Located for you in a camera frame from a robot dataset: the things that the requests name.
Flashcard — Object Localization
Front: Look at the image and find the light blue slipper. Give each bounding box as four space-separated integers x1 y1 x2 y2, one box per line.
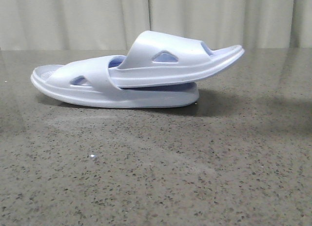
31 55 199 108
109 31 244 88

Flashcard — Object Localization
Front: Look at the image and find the beige curtain backdrop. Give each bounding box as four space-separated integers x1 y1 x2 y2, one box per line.
0 0 312 50

